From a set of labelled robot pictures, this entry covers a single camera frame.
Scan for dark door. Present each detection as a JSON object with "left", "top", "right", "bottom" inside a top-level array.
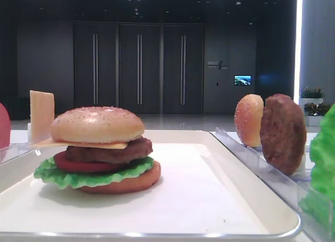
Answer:
[
  {"left": 74, "top": 22, "right": 116, "bottom": 107},
  {"left": 119, "top": 24, "right": 160, "bottom": 114},
  {"left": 163, "top": 25, "right": 204, "bottom": 114}
]

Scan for dark right door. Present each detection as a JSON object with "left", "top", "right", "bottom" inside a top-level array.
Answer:
[{"left": 163, "top": 25, "right": 204, "bottom": 114}]

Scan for standing yellow cheese slice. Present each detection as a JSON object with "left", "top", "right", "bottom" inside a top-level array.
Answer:
[{"left": 30, "top": 90, "right": 55, "bottom": 142}]

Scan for brown meat patty on burger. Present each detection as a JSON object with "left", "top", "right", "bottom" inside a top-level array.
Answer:
[{"left": 65, "top": 137, "right": 153, "bottom": 163}]

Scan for bun bottom on tray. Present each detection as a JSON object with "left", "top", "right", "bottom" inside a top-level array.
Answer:
[{"left": 78, "top": 161, "right": 161, "bottom": 194}]

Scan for dark left door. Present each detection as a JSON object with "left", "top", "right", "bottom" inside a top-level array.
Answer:
[{"left": 74, "top": 22, "right": 116, "bottom": 107}]

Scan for metal serving tray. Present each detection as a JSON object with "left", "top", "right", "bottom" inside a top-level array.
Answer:
[{"left": 1, "top": 130, "right": 301, "bottom": 241}]

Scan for potted plants in planter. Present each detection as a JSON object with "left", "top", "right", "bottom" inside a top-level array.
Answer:
[{"left": 299, "top": 87, "right": 331, "bottom": 127}]

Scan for clear acrylic rack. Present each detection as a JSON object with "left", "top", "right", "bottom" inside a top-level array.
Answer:
[
  {"left": 0, "top": 142, "right": 33, "bottom": 164},
  {"left": 209, "top": 126, "right": 335, "bottom": 242}
]

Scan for white pusher block far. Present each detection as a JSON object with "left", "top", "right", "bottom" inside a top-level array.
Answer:
[{"left": 27, "top": 123, "right": 31, "bottom": 142}]

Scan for wall display screen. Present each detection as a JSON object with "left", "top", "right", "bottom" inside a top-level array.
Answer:
[{"left": 234, "top": 75, "right": 251, "bottom": 86}]

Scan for standing brown meat patty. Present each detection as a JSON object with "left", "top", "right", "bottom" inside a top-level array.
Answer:
[{"left": 260, "top": 94, "right": 307, "bottom": 175}]

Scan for standing red tomato slice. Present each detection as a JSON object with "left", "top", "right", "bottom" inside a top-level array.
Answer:
[{"left": 0, "top": 103, "right": 11, "bottom": 149}]

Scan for yellow cheese slice on tray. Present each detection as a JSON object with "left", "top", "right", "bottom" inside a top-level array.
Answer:
[{"left": 30, "top": 138, "right": 128, "bottom": 150}]

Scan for green lettuce leaf on tray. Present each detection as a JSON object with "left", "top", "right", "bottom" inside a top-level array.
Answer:
[{"left": 33, "top": 157, "right": 154, "bottom": 189}]

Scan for standing green lettuce leaf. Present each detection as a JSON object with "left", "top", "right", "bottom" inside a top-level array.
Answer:
[{"left": 300, "top": 106, "right": 334, "bottom": 238}]

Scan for sesame bun top on burger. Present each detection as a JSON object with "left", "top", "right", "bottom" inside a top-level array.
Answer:
[{"left": 50, "top": 106, "right": 144, "bottom": 144}]

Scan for standing sesame bun top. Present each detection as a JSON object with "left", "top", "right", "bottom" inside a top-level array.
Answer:
[{"left": 234, "top": 94, "right": 264, "bottom": 147}]

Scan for red tomato slice on tray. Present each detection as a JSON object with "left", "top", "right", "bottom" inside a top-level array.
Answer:
[{"left": 53, "top": 151, "right": 128, "bottom": 173}]

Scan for dark middle door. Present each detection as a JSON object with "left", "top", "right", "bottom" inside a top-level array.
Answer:
[{"left": 119, "top": 24, "right": 160, "bottom": 114}]

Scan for clear acrylic left rack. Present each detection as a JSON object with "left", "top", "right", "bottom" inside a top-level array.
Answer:
[{"left": 0, "top": 142, "right": 33, "bottom": 164}]

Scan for clear acrylic right rack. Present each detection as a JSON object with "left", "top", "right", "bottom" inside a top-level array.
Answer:
[{"left": 209, "top": 126, "right": 335, "bottom": 242}]

